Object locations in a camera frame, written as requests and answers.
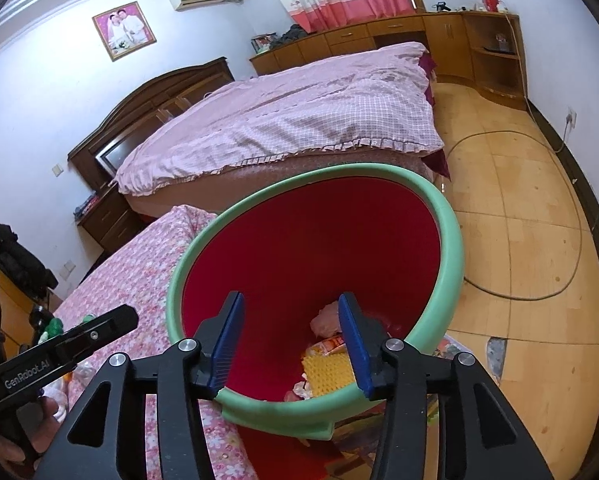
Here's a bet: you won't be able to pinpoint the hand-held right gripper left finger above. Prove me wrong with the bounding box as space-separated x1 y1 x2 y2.
34 291 246 480

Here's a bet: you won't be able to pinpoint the dark wooden nightstand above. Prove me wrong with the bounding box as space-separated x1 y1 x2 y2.
74 182 147 251

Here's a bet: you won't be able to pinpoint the small white plastic bag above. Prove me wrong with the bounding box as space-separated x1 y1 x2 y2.
285 379 314 402

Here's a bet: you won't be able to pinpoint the yellow foam fruit net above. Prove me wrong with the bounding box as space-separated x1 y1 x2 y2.
302 350 361 397

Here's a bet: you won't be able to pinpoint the grey floor cable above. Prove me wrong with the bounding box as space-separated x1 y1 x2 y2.
432 130 587 302

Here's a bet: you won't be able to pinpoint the person's left hand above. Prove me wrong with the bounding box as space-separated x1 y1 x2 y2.
0 395 71 461

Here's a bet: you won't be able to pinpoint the wooden wardrobe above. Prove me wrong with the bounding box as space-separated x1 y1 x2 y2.
0 267 62 356

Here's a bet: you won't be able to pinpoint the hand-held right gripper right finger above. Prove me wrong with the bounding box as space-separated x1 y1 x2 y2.
338 292 555 480

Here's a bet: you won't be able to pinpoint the dark wooden headboard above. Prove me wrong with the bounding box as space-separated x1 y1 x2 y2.
68 56 236 191

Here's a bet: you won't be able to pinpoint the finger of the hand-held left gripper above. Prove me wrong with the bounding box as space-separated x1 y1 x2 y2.
53 304 139 362

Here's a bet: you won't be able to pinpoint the wooden cabinet row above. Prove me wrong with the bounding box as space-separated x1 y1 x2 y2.
249 10 527 111

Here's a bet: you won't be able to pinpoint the black handheld massager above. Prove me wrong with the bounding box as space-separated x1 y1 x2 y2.
28 304 55 333

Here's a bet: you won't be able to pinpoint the pink floral bed sheet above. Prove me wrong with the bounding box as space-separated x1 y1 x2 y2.
54 205 260 480

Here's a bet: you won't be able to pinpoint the dark tray on shelf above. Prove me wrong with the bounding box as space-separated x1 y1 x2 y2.
484 35 515 54

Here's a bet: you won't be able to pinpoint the dark clothes pile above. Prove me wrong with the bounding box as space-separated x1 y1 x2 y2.
272 24 313 48

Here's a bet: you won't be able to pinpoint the framed wall photo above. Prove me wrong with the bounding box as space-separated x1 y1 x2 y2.
92 1 157 62

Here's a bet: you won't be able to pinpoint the books on nightstand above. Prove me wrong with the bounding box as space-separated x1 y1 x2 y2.
75 192 102 218

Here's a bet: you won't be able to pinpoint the pink checked quilt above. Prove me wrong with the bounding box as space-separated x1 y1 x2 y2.
114 41 447 197

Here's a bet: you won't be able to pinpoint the white power cord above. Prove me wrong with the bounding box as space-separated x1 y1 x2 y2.
502 10 575 153

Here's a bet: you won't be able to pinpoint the red bin with green rim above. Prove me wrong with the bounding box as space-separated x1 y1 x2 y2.
166 162 465 480

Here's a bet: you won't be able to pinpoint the orange snack packet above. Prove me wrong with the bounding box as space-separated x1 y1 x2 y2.
304 335 350 361

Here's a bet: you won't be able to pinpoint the colourful printed box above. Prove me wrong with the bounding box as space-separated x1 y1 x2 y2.
329 337 461 480

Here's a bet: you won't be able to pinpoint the green plush toy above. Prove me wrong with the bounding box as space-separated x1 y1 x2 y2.
43 317 66 343

